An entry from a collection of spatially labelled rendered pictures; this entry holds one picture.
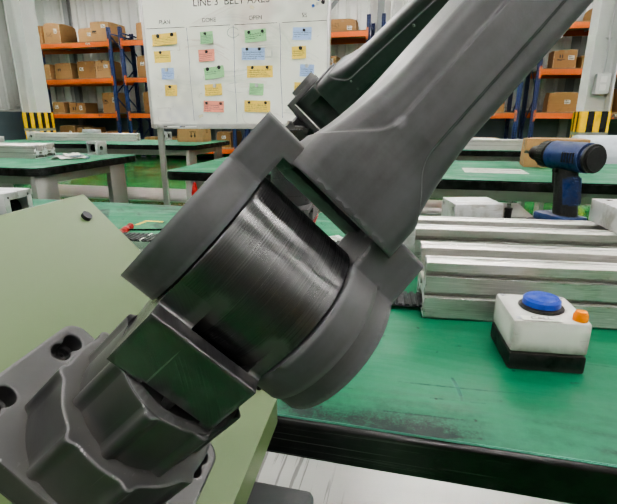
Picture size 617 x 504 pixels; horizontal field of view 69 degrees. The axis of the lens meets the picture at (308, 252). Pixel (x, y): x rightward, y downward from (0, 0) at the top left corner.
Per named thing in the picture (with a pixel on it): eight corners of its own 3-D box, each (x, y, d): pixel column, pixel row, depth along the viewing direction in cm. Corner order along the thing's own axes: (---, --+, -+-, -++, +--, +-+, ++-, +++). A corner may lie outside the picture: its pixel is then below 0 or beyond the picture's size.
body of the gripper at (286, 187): (317, 208, 70) (317, 160, 68) (308, 223, 61) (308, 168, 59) (276, 207, 71) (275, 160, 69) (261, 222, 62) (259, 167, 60)
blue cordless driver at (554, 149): (564, 253, 92) (583, 143, 85) (501, 230, 110) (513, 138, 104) (594, 250, 94) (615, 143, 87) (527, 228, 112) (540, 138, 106)
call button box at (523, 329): (506, 369, 50) (514, 317, 48) (486, 329, 59) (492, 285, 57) (584, 375, 49) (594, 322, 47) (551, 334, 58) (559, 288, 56)
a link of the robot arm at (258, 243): (85, 379, 19) (187, 448, 20) (245, 217, 15) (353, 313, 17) (161, 276, 27) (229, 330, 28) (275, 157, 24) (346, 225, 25)
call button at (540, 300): (527, 318, 50) (529, 301, 49) (516, 304, 54) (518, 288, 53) (565, 320, 49) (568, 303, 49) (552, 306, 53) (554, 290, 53)
